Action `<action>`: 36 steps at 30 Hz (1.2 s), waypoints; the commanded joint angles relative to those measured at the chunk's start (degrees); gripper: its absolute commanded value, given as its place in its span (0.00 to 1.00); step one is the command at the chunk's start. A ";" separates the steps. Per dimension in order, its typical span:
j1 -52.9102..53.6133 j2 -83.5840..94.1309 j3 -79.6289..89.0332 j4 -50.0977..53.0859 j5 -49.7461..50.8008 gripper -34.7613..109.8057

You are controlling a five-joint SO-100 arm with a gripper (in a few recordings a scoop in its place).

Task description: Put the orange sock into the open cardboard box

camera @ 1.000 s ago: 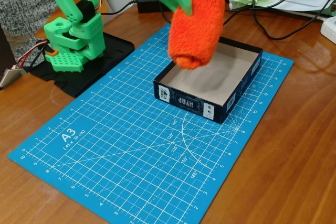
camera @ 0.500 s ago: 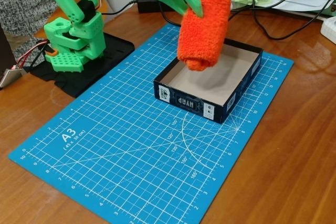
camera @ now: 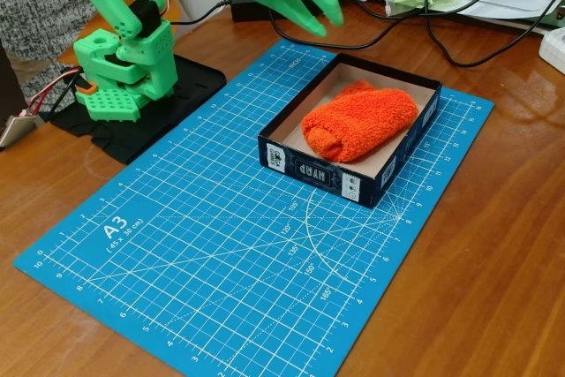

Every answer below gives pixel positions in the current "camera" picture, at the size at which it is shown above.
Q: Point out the grey speckled fabric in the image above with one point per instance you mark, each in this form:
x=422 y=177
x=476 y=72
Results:
x=35 y=19

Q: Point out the orange fuzzy sock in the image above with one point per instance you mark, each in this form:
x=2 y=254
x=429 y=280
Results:
x=362 y=121

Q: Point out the dark blue cardboard box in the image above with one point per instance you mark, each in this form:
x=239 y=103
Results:
x=318 y=174

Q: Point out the blue A3 cutting mat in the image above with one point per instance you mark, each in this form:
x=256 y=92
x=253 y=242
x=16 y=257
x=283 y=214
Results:
x=198 y=271

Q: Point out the black power adapter blue light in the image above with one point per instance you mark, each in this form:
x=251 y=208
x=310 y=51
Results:
x=247 y=8

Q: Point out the white power strip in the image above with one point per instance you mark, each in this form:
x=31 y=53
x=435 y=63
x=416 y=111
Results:
x=554 y=50

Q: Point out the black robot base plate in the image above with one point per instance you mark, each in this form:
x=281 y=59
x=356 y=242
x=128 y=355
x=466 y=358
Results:
x=190 y=81

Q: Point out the green printed robot arm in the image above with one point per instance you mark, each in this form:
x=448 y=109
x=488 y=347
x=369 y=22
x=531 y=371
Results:
x=145 y=55

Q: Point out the silver controller board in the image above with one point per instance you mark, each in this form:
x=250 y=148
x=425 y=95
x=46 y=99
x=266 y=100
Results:
x=15 y=130

